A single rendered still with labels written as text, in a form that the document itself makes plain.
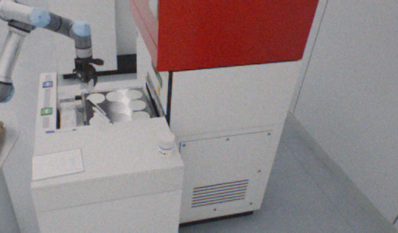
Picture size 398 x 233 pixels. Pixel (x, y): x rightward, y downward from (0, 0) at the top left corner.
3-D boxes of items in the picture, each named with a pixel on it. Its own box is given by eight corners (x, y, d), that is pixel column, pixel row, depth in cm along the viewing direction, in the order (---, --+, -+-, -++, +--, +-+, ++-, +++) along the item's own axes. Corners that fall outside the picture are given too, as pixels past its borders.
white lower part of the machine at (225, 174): (215, 139, 313) (228, 57, 267) (258, 217, 246) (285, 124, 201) (136, 150, 298) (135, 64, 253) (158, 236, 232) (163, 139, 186)
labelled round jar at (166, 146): (171, 146, 160) (172, 130, 155) (175, 157, 155) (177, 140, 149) (155, 148, 159) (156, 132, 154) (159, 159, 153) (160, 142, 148)
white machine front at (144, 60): (140, 64, 253) (140, 9, 231) (168, 138, 187) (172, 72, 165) (135, 64, 252) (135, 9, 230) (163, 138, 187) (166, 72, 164)
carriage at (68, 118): (75, 102, 206) (74, 97, 205) (77, 143, 177) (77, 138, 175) (60, 103, 205) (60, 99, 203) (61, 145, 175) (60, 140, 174)
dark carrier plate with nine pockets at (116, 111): (142, 88, 213) (142, 87, 213) (154, 123, 185) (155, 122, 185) (83, 94, 206) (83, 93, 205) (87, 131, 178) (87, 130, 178)
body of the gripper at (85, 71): (73, 80, 165) (70, 57, 159) (85, 73, 171) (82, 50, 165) (86, 85, 162) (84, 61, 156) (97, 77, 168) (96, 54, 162)
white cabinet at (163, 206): (141, 167, 282) (141, 79, 237) (172, 289, 204) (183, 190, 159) (57, 179, 269) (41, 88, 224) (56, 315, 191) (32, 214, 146)
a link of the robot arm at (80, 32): (82, 17, 158) (94, 22, 153) (84, 40, 164) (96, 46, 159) (67, 21, 153) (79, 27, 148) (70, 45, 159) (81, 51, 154)
